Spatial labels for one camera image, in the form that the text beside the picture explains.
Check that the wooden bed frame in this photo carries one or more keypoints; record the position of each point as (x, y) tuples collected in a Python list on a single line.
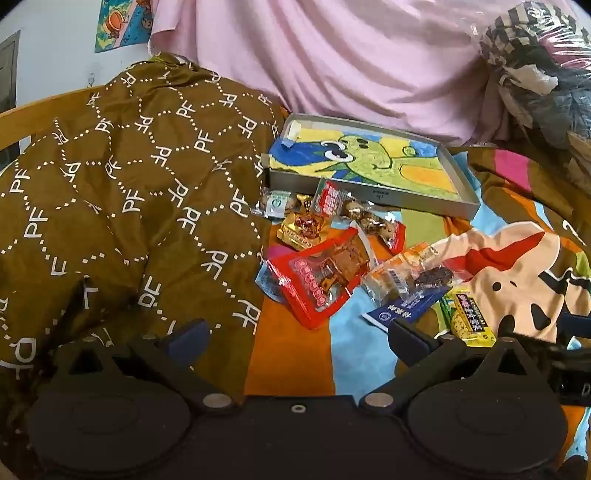
[(27, 120)]

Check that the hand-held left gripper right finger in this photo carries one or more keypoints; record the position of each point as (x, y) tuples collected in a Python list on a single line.
[(406, 339)]

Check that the brown printed blanket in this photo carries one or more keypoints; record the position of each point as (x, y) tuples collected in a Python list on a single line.
[(115, 184)]

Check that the gold snack packet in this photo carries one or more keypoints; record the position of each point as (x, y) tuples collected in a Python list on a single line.
[(302, 228)]

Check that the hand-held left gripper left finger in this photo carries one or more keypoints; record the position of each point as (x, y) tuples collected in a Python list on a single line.
[(190, 337)]

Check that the colourful cartoon bedsheet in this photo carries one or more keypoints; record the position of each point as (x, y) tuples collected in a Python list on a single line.
[(508, 258)]

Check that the pink cloth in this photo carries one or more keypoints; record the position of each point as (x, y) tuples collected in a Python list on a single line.
[(346, 60)]

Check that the grey window frame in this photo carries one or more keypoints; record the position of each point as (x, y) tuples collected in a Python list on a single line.
[(7, 69)]

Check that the red label egg packet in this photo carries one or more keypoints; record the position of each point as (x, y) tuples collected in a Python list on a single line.
[(364, 214)]

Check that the grey tray with cartoon drawing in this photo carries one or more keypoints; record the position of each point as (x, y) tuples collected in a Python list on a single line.
[(369, 157)]

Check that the green label snack packet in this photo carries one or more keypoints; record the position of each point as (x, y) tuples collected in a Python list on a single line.
[(274, 203)]

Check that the orange white bread packet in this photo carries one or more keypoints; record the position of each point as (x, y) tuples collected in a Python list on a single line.
[(392, 274)]

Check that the yellow snack packet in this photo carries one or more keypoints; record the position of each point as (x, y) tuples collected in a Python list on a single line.
[(466, 318)]

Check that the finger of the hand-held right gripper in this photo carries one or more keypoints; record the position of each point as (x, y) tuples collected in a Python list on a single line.
[(575, 318), (554, 348)]

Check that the plastic bag of clothes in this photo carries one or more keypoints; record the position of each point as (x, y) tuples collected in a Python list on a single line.
[(545, 92)]

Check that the blue white packet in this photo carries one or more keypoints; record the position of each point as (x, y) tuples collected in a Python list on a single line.
[(397, 311)]

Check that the red snack packet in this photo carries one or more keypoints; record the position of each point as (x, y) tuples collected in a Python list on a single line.
[(314, 281)]

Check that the cartoon wall poster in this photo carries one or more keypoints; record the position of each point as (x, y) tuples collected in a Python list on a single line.
[(120, 27)]

